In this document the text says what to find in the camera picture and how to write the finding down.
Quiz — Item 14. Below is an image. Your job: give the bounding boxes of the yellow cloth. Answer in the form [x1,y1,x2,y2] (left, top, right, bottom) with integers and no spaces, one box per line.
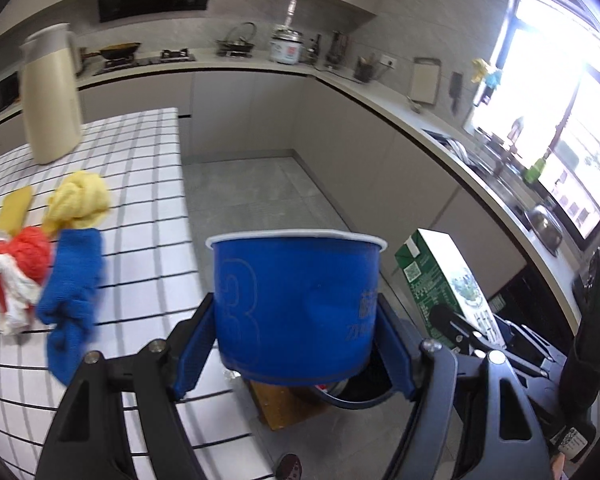
[42,170,112,238]

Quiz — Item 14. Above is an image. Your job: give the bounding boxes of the red and white cloth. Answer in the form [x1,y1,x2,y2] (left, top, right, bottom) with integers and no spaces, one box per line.
[0,226,52,336]

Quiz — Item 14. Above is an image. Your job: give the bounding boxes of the dark red shoe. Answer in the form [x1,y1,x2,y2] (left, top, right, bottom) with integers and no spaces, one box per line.
[276,454,303,480]

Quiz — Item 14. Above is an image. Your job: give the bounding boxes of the green plastic bottle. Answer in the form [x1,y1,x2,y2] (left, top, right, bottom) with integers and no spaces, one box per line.
[522,157,548,184]

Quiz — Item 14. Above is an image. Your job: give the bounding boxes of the blue cloth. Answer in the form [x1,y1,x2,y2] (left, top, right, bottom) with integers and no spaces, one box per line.
[35,227,106,387]

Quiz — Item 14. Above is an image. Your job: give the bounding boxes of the brown wooden stool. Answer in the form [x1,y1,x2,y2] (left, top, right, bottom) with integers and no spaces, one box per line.
[250,379,333,432]

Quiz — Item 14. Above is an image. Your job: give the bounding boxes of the beige cutting board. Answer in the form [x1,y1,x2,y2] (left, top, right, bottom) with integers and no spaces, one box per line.
[409,56,441,106]

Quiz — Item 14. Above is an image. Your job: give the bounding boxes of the white checked tablecloth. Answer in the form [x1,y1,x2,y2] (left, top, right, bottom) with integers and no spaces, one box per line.
[0,107,263,480]

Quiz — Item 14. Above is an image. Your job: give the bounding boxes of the black plastic bucket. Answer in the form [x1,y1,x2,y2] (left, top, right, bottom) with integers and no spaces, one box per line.
[310,345,398,407]

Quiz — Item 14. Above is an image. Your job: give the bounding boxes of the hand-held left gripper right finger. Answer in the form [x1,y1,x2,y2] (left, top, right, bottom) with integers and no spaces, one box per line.
[375,294,553,480]

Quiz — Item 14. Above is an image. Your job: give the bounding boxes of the metal mixing bowl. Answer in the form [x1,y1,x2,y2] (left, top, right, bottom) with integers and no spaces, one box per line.
[524,204,566,256]

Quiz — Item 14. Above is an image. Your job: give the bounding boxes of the yellow sponge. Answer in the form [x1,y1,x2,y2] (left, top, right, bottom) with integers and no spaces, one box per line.
[0,186,35,235]

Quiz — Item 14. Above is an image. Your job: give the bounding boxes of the yellow rubber glove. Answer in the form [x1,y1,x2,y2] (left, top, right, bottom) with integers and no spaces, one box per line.
[471,57,492,86]

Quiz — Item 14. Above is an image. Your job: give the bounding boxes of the metal kitchen faucet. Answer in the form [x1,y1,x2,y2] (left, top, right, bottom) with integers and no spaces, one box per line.
[500,115,528,161]

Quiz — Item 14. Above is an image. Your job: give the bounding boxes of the black wok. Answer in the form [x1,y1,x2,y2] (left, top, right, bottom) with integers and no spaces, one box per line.
[82,41,142,61]

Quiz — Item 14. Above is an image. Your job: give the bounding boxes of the grey base cabinets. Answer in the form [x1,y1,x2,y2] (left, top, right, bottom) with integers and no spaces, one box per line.
[0,67,581,341]

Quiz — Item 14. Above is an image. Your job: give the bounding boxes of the white rice cooker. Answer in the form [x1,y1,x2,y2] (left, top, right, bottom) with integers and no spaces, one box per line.
[271,24,305,65]

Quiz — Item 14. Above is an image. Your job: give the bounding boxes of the black utensil holder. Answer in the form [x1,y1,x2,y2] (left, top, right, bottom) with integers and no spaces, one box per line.
[354,55,378,83]

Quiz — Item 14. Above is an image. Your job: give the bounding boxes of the black built-in dishwasher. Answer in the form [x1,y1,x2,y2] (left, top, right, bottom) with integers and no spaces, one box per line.
[490,260,576,341]

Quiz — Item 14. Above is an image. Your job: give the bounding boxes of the steel kitchen sink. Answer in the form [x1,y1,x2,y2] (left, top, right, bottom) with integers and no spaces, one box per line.
[422,127,531,211]

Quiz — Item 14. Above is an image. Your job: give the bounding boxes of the kitchen window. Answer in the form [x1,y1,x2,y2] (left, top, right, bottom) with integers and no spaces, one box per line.
[462,0,600,241]

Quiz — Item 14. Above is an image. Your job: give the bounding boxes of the black cleaver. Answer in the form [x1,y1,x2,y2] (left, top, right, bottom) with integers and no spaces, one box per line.
[449,71,463,115]

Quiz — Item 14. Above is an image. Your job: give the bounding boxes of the green and white milk carton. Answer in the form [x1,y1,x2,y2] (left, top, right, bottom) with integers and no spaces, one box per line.
[394,228,506,346]

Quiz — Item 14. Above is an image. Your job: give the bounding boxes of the black gas stove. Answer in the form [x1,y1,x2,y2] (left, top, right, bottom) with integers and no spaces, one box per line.
[92,49,197,76]

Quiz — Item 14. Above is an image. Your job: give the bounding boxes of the cream thermos jug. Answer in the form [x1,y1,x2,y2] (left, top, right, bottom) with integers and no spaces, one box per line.
[19,23,83,166]

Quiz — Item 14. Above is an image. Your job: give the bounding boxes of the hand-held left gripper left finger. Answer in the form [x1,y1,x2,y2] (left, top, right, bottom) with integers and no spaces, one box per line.
[36,292,217,480]

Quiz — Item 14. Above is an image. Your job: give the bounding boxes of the metal knife rack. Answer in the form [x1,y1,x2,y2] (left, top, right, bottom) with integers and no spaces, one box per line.
[327,30,348,68]

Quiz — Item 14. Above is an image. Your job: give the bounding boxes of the blue paper cup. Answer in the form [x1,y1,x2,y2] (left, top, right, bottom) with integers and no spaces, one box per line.
[206,229,388,387]

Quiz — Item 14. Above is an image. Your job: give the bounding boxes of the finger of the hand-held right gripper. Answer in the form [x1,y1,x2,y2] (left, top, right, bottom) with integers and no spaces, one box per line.
[495,312,568,378]
[428,305,506,358]

